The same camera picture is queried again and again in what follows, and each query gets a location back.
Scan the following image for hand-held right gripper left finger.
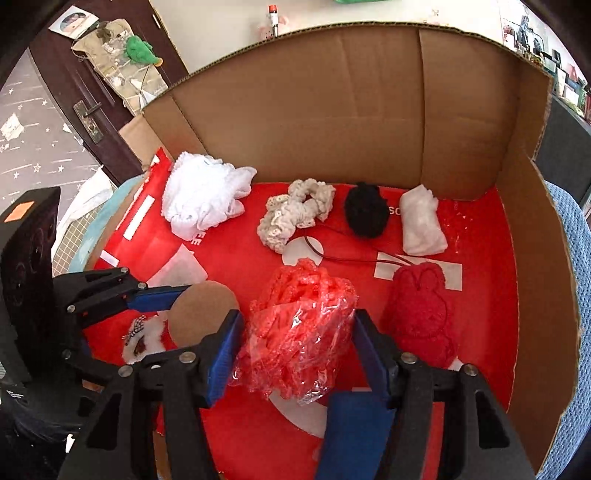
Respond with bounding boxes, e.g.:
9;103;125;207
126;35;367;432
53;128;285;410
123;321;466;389
58;309;245;480

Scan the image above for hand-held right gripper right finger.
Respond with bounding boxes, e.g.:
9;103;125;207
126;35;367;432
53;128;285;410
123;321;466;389
353;308;536;480

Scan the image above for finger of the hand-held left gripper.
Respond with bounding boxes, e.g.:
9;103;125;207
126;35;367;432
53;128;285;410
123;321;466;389
53;267;192;330
61;345;122;394

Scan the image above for white fluffy bow accessory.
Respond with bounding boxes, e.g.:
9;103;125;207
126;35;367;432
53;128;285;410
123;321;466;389
121;315;178;365

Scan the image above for round brown pad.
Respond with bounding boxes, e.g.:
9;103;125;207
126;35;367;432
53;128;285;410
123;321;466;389
167;281;240;347

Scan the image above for red knitted rabbit pouch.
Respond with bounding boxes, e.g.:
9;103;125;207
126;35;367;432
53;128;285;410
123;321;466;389
381;261;460;370

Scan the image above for red scrunchies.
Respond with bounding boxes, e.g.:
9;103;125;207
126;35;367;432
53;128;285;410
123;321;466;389
231;257;358;407

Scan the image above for blue cloth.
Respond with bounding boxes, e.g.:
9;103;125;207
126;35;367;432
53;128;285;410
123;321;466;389
314;391;398;480

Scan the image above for white mesh bath puff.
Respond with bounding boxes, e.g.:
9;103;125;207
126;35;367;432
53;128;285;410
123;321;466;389
161;151;258;241

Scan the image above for white cloth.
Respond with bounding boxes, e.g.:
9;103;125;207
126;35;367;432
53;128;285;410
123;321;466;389
399;185;448;257

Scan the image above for black knitted ball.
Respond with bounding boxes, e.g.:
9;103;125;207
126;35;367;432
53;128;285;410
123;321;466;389
344;181;389;238

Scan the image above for beige knitted scrunchie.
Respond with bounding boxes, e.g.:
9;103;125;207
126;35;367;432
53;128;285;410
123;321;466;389
257;178;336;254

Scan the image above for cardboard box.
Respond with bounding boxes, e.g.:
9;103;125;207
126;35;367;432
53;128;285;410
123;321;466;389
85;22;580;480

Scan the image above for white sheet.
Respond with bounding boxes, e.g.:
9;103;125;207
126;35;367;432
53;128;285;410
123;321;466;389
58;166;116;241

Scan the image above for light blue sheet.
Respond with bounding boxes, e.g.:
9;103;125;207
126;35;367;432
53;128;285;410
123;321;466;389
69;175;146;273

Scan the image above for red paper bag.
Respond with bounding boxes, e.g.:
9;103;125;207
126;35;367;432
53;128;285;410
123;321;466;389
81;147;518;480

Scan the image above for dark brown door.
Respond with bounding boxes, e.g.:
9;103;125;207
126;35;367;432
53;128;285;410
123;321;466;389
28;0;190;185

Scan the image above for blue knitted blanket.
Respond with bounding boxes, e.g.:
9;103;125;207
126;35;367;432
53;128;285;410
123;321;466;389
536;180;591;480

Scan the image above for beige hanging organiser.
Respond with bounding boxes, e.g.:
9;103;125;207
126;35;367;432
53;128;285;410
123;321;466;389
71;18;169;116

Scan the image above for green plush toy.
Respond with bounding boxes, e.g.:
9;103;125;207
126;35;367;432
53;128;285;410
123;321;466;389
124;36;164;68

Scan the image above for photo on door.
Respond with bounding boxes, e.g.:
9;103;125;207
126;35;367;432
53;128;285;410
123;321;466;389
48;7;100;38

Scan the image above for table with cosmetics clutter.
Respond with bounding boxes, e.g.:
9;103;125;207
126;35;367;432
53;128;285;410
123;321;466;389
501;0;591;121

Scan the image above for metal door handle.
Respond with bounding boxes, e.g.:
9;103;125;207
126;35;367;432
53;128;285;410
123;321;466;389
73;99;105;144

